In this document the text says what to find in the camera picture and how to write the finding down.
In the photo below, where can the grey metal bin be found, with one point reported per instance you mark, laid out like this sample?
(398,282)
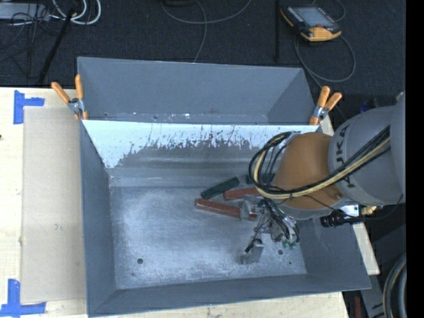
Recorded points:
(172,230)

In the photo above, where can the dark green flat block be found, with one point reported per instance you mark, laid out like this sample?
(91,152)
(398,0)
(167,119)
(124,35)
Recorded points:
(220,187)

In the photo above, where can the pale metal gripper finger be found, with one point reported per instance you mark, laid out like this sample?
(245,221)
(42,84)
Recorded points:
(252,253)
(247,210)

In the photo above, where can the long red-brown flat block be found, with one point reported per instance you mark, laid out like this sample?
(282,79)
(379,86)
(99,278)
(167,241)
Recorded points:
(215,207)

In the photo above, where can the pale flat board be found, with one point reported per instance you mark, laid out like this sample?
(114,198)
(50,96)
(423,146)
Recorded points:
(53,194)

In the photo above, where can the short red-brown flat block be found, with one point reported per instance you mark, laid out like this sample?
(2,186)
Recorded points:
(238,193)

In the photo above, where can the black cylinder on white bracket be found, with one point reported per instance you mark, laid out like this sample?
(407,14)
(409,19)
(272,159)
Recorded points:
(334,219)

